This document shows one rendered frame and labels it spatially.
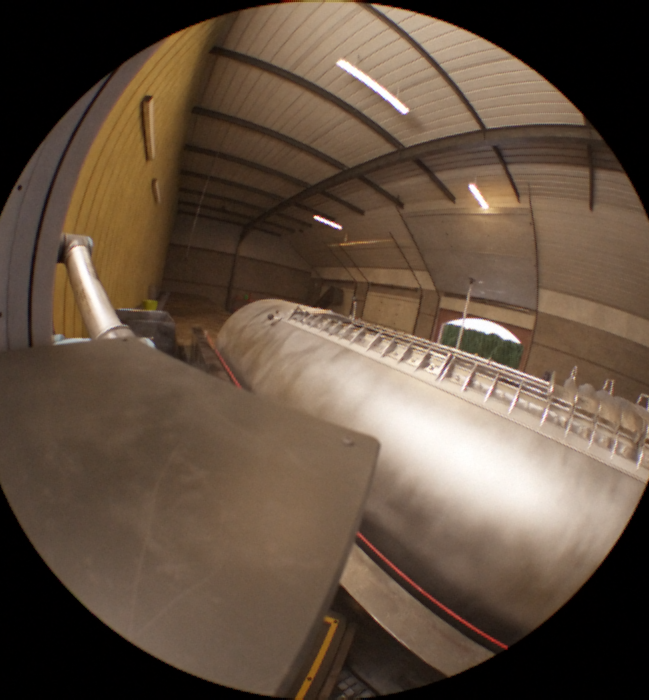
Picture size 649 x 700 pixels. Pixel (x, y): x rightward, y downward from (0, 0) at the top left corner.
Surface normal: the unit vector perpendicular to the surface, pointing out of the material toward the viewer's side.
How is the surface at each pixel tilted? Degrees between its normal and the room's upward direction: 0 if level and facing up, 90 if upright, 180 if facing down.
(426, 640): 1
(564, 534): 55
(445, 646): 0
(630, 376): 90
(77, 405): 0
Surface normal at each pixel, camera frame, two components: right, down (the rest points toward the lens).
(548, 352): -0.80, -0.06
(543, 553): -0.59, -0.53
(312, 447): 0.21, -0.96
